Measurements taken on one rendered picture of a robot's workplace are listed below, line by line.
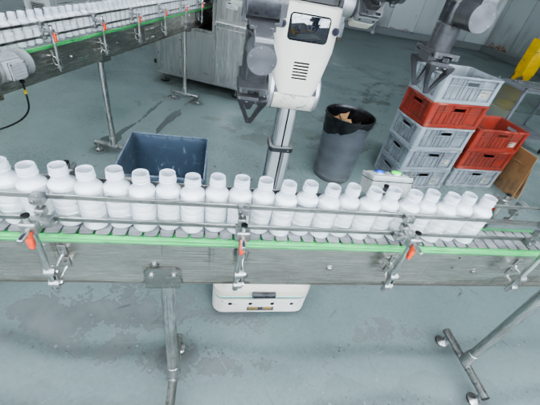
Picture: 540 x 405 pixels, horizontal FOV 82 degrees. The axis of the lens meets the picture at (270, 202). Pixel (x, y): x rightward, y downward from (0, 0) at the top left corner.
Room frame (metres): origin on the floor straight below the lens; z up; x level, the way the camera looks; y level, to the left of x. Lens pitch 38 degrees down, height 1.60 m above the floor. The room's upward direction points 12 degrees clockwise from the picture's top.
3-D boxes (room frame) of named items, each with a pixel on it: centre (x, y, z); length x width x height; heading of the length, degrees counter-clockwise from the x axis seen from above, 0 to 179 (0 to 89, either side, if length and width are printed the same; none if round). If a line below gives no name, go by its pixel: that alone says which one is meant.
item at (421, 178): (2.97, -1.37, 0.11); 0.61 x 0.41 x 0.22; 109
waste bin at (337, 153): (2.72, -0.54, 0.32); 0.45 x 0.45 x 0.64
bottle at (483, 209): (0.79, -0.62, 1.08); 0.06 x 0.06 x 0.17
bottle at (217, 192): (0.61, 0.14, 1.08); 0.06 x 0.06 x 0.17
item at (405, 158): (2.97, -1.37, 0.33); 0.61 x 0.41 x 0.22; 110
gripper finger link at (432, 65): (0.86, -0.33, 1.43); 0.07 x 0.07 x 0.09; 13
